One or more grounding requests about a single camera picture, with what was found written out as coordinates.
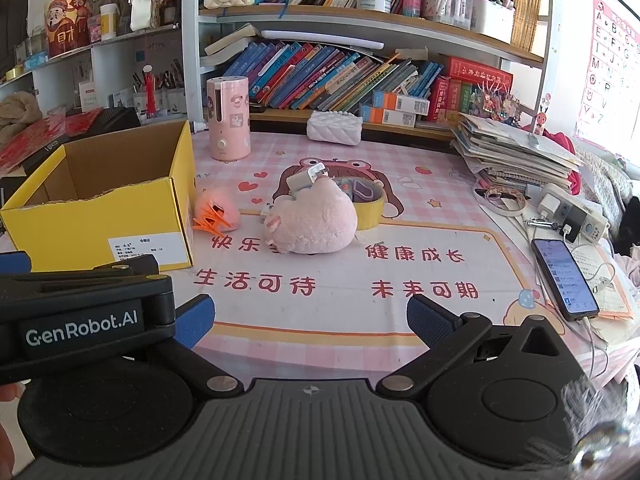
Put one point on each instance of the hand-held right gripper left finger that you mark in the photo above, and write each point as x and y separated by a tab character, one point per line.
197	320

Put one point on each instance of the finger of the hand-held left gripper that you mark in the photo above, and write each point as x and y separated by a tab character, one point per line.
15	261

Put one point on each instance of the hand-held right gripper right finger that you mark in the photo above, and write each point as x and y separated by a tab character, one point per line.
425	315

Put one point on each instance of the yellow cardboard box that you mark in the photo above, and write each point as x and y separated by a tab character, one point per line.
100	220

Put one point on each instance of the yellow tape roll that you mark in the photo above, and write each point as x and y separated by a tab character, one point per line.
369	217

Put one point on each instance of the pink fuzzy orange hair clip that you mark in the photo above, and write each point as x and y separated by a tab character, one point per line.
212	207

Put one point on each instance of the pink plush pig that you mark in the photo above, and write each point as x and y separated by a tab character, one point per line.
310	220

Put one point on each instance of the white power adapter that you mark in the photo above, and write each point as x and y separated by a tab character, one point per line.
305	177

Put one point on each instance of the person's left hand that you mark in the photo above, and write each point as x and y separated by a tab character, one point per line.
7	391

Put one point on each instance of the pink cartoon desk mat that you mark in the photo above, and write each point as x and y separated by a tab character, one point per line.
325	310

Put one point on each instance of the red packets bundle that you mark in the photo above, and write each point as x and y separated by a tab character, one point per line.
35	140

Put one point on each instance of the black flat box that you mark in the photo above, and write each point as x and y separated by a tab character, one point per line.
54	142

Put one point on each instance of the roll of clear tape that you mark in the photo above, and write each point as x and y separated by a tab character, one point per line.
502	200

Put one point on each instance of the black smartphone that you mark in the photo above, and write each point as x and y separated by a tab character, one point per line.
565	280

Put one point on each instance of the metal drafting compass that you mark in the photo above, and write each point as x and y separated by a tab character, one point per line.
542	223

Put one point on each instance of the beige scarf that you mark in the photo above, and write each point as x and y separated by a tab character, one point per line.
17	110

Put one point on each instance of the white plugged charger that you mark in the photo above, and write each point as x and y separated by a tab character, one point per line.
549	206

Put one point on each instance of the black textured case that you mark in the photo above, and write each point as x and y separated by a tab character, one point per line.
117	119

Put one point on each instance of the white red-label card box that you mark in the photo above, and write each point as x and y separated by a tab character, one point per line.
87	92

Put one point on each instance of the white power strip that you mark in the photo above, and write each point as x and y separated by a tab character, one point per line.
580	215

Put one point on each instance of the stack of papers and notebooks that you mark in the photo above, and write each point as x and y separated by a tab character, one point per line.
515	152

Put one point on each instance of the open exercise notebook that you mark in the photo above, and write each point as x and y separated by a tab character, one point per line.
615	280

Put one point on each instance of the small blue white carton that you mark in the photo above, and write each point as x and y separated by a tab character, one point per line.
122	99

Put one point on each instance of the orange white carton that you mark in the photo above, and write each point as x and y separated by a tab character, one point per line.
400	102
387	117

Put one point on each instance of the pink cartoon humidifier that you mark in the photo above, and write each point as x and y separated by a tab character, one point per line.
227	120

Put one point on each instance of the white quilted purse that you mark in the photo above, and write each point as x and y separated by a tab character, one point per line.
334	127

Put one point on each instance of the red standing dictionary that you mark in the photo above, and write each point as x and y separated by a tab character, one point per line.
440	100

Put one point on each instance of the red tassel ornament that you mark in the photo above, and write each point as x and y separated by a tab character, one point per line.
148	90

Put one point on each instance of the red pink cloth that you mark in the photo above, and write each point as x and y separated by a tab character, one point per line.
562	145

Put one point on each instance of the pen holders with pens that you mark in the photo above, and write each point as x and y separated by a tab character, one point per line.
165	95

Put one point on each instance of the colourful beaded ornament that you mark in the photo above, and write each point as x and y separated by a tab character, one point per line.
497	102

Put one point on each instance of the grey floral bedding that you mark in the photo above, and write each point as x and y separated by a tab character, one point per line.
605	180

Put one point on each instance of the red fortune god figure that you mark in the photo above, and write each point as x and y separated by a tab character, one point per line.
67	25

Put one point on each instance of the white shelf unit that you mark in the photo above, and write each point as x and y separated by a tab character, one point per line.
125	40

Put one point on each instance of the red thick dictionary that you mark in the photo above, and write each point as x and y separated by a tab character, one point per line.
477	72

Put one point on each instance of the white jar yellow label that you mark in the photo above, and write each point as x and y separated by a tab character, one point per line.
108	22

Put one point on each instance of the slanted row of colourful books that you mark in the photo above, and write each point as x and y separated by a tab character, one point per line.
325	77

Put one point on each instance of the thick open book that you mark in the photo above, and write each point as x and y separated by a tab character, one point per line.
230	42

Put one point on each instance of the white-framed wooden bookshelf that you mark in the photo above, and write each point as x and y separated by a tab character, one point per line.
190	35

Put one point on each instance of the white rolled paper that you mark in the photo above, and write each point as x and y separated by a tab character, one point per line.
320	40

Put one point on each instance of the white pen box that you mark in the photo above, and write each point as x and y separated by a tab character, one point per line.
492	20

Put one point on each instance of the row of yellow books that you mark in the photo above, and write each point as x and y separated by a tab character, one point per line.
527	10

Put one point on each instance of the alphabet wall poster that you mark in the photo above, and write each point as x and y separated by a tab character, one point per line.
607	70

